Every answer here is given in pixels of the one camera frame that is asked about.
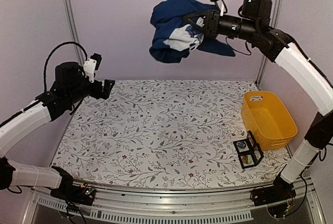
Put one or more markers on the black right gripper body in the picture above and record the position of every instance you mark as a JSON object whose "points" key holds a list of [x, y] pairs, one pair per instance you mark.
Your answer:
{"points": [[214, 23]]}

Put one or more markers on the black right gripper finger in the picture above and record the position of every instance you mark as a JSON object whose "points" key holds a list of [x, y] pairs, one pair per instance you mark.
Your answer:
{"points": [[198, 26], [193, 17]]}

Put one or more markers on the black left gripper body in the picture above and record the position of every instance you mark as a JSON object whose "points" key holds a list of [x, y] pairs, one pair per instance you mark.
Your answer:
{"points": [[95, 93]]}

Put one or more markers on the navy blue printed t-shirt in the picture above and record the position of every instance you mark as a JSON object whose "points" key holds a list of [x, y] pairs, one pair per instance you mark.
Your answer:
{"points": [[174, 38]]}

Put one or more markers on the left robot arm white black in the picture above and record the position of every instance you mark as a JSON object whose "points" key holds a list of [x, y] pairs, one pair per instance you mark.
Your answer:
{"points": [[72, 84]]}

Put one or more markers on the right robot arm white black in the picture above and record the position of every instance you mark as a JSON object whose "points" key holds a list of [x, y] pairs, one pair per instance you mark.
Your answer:
{"points": [[283, 50]]}

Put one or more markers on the black display box orange brooch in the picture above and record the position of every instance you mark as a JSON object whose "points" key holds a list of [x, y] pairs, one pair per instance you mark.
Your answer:
{"points": [[251, 158]]}

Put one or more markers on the floral patterned table mat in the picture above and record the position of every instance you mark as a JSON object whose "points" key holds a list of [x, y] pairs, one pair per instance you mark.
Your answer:
{"points": [[164, 134]]}

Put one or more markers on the yellow plastic basket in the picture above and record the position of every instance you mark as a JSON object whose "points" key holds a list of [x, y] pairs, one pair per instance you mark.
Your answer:
{"points": [[270, 122]]}

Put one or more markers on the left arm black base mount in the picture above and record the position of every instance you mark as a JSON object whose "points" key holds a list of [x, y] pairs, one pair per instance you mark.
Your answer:
{"points": [[67, 191]]}

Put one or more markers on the aluminium front rail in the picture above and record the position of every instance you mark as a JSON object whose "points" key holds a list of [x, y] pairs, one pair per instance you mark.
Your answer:
{"points": [[113, 204]]}

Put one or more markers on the left aluminium corner post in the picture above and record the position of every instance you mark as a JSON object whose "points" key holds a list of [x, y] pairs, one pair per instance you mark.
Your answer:
{"points": [[71, 20]]}

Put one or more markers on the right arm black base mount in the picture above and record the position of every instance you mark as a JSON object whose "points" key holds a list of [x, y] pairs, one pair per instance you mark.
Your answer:
{"points": [[279, 191]]}

